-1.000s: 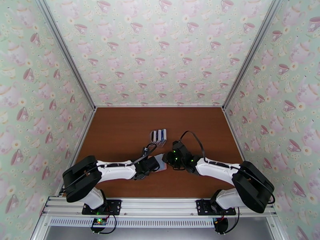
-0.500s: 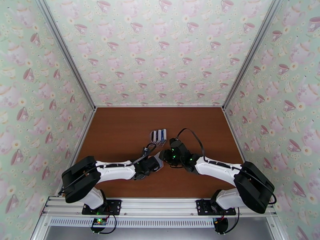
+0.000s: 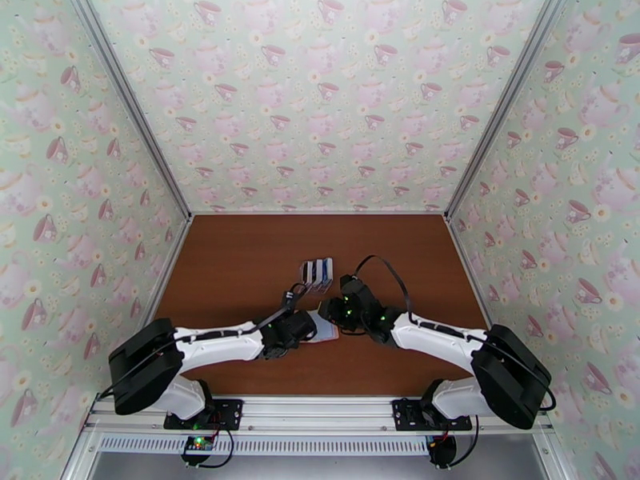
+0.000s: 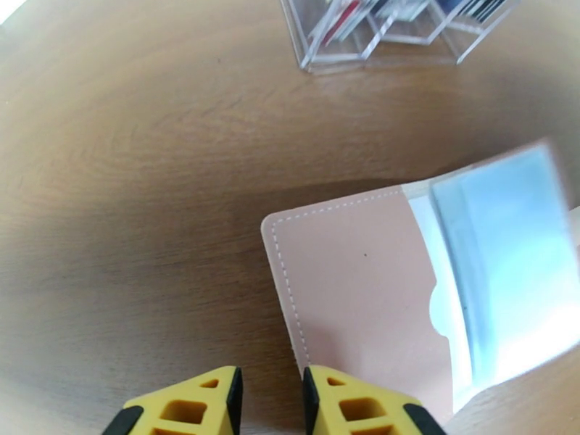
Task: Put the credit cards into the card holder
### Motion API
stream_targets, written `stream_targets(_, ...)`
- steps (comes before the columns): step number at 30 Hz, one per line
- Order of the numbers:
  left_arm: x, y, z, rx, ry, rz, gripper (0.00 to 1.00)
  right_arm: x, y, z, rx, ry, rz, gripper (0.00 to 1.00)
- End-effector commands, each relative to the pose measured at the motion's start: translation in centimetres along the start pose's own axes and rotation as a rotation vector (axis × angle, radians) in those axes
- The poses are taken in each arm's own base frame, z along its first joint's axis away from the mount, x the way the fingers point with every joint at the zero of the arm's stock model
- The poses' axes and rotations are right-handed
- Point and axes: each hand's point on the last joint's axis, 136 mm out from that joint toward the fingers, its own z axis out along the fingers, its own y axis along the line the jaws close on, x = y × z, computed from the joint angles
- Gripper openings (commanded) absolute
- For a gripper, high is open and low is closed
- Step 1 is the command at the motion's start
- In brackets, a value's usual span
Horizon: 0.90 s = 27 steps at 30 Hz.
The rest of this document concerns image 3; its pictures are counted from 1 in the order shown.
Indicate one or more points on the clear acrylic tiered card stand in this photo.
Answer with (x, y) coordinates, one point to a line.
(330, 287)

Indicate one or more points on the pink card holder wallet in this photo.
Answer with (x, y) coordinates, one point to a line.
(330, 333)

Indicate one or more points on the blue VIP card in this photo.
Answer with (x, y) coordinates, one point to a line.
(326, 269)

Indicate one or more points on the aluminium back edge strip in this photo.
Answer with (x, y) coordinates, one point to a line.
(320, 213)

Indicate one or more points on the small circuit board green LED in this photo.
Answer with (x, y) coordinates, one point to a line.
(197, 445)

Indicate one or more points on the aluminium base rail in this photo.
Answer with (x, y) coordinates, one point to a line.
(320, 413)

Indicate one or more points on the aluminium table edge rail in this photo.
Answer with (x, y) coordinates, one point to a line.
(475, 278)
(165, 273)

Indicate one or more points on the aluminium frame post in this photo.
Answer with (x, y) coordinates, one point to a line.
(129, 93)
(509, 93)

